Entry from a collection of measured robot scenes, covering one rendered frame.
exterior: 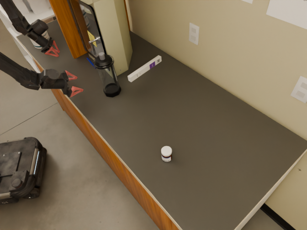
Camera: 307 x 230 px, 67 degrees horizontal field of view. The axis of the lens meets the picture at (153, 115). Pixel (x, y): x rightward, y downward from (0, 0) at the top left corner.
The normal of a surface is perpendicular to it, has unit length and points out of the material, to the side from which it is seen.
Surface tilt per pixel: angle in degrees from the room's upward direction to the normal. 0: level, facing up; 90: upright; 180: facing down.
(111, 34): 90
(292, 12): 90
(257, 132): 0
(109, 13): 90
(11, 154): 0
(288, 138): 0
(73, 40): 90
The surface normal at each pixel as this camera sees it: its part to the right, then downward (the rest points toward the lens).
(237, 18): -0.76, 0.54
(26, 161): -0.08, -0.63
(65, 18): 0.64, 0.56
